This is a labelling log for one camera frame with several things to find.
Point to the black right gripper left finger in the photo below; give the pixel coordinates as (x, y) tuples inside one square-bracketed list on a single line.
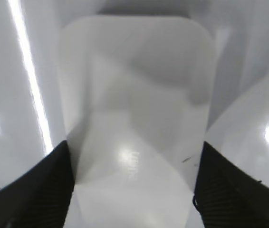
[(41, 197)]

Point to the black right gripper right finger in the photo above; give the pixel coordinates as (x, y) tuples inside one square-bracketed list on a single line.
[(226, 197)]

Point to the white board eraser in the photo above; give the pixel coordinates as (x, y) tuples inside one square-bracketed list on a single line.
[(135, 94)]

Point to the white board with grey frame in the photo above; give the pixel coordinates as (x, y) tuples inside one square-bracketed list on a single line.
[(31, 116)]

